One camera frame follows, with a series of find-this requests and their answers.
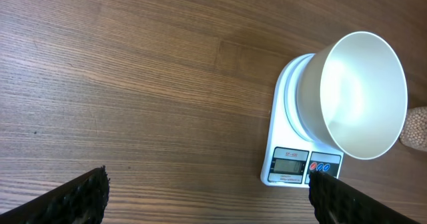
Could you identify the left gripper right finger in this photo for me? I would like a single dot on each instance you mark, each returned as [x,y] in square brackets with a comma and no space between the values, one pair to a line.
[336,202]

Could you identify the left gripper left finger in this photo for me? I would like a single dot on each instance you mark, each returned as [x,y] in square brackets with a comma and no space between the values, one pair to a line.
[81,200]

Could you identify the white digital kitchen scale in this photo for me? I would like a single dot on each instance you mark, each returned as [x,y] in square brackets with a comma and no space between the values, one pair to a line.
[291,152]

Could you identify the white bowl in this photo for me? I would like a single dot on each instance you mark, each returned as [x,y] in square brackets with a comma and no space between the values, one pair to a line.
[353,96]

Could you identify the soybeans pile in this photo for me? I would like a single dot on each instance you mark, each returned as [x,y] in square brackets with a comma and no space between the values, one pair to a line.
[414,131]

